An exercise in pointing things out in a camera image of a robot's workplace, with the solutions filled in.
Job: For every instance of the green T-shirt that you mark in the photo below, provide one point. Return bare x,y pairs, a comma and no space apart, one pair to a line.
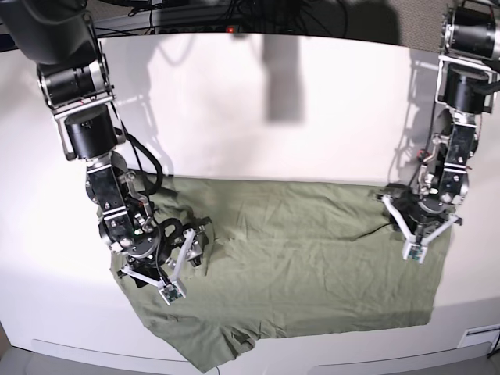
285,259

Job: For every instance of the black power strip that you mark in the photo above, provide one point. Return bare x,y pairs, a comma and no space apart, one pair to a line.
201,28

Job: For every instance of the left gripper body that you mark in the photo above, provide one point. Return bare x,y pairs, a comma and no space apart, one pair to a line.
419,220

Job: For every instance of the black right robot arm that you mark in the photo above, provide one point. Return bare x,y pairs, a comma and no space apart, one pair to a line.
73,75

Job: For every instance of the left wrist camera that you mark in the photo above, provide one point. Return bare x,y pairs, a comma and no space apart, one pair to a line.
414,253

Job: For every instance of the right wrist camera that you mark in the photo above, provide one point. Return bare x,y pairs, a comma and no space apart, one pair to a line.
172,292

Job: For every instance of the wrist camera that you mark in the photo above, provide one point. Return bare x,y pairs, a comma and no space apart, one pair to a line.
414,253
172,292

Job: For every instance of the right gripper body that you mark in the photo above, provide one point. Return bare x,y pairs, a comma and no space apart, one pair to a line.
157,258

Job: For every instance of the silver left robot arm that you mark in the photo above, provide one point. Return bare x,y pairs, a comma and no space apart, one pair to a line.
467,83

